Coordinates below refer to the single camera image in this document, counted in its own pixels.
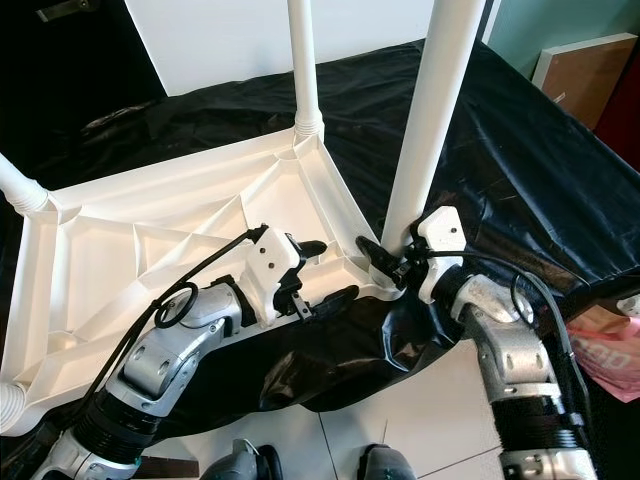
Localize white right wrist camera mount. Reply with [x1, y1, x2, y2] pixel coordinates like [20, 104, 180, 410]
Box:
[415, 205, 468, 301]

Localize white plastic table top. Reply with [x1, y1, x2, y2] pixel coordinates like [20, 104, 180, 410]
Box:
[0, 130, 401, 436]

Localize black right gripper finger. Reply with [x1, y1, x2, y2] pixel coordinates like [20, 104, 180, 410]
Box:
[357, 235, 401, 276]

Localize brass door handle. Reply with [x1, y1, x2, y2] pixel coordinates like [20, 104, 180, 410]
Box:
[35, 0, 101, 23]

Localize brown wooden table foot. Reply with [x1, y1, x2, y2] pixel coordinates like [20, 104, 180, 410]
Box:
[130, 455, 179, 479]

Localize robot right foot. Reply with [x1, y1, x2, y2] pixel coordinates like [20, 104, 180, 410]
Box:
[357, 443, 419, 480]

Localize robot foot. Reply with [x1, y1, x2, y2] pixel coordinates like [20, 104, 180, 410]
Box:
[210, 438, 283, 480]
[357, 443, 419, 480]

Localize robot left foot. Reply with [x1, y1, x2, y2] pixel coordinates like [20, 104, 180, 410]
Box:
[210, 438, 283, 480]

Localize brown wooden cabinet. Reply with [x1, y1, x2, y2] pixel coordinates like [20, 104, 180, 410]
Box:
[530, 33, 639, 126]

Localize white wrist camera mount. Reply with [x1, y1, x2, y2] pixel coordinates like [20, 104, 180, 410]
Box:
[240, 228, 306, 326]
[415, 205, 468, 301]

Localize black plastic cover sheet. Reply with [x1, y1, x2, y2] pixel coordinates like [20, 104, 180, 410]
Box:
[0, 38, 640, 480]

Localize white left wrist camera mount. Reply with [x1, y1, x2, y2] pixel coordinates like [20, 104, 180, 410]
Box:
[240, 228, 306, 326]

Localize red plastic bag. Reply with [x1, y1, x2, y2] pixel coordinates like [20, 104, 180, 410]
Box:
[565, 305, 640, 403]

